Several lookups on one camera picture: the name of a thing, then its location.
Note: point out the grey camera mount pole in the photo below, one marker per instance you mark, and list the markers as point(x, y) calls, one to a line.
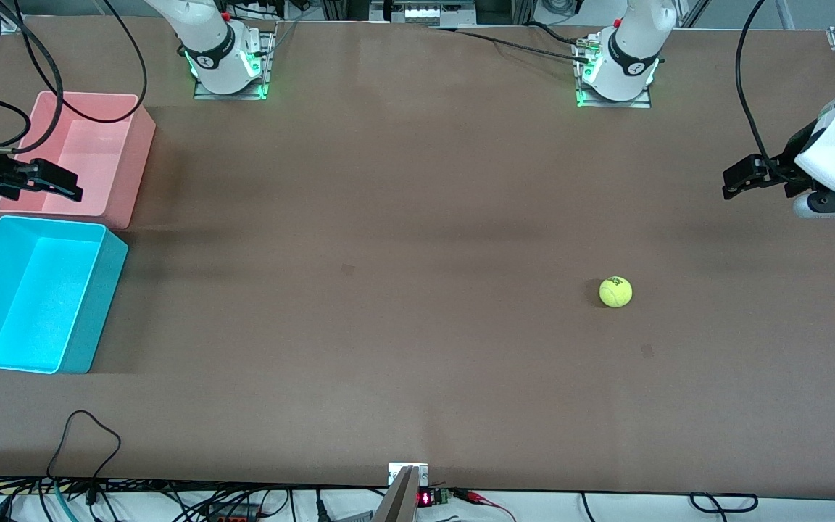
point(399, 504)

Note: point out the pink plastic bin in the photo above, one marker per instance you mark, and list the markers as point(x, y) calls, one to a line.
point(91, 156)

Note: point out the yellow tennis ball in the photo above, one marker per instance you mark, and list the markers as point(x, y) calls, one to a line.
point(615, 291)

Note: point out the blue plastic bin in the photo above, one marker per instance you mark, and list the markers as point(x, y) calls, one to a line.
point(33, 304)

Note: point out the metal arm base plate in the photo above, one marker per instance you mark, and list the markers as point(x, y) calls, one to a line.
point(642, 101)
point(267, 65)

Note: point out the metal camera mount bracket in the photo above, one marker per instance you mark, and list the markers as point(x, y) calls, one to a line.
point(397, 471)

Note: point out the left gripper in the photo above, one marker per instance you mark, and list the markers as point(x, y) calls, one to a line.
point(787, 166)

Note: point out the red clip lead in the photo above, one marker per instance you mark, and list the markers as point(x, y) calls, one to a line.
point(486, 500)

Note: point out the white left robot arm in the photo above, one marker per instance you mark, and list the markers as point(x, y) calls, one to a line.
point(628, 65)

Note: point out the small board red display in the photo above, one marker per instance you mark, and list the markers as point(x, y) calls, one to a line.
point(432, 497)

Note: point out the aluminium frame with lights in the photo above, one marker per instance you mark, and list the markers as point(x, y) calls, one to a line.
point(425, 11)

